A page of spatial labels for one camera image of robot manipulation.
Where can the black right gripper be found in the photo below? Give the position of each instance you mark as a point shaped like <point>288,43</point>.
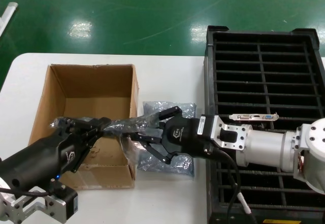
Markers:
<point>182,145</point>

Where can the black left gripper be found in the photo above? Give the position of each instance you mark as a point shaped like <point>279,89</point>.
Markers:
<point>38,160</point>

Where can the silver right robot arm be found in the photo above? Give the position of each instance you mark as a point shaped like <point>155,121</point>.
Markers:
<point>269,145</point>

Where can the brown cardboard box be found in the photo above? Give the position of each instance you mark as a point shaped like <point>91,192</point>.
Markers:
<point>83,87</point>

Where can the black slotted plastic container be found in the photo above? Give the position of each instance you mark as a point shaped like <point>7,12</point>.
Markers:
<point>210,94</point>

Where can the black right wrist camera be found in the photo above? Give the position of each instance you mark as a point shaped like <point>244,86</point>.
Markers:
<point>209,127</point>

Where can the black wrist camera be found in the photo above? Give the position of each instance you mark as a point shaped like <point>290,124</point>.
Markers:
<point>209,127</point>
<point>72,201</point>

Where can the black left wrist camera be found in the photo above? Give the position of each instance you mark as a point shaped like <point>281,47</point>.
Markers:
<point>72,201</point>

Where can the silver right camera bracket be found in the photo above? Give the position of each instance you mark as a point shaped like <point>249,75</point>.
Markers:
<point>241,135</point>

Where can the silver camera bracket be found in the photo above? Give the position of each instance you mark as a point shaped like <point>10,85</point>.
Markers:
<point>54,210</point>
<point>241,135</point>

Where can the silver left camera bracket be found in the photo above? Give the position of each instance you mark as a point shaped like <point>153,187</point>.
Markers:
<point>54,210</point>

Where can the white metal table frame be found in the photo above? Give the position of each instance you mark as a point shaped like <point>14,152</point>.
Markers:
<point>11,9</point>

